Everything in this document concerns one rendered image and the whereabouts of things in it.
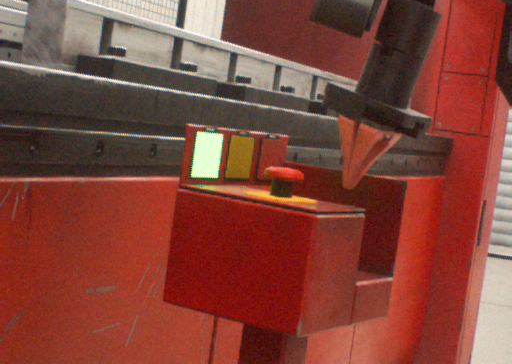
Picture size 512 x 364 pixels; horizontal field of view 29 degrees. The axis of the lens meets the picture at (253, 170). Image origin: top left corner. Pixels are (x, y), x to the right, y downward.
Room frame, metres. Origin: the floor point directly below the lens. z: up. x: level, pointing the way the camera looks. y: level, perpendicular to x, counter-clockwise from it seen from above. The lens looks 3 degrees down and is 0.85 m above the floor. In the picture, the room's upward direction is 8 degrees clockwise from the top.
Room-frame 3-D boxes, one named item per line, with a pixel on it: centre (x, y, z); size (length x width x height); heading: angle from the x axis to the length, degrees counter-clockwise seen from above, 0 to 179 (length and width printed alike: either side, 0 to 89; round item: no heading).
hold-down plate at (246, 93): (1.73, 0.00, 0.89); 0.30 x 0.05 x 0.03; 157
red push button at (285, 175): (0.98, -0.03, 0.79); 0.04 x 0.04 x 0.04
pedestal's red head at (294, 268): (1.03, -0.05, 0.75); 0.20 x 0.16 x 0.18; 148
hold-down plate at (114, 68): (1.36, 0.15, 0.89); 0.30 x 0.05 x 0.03; 157
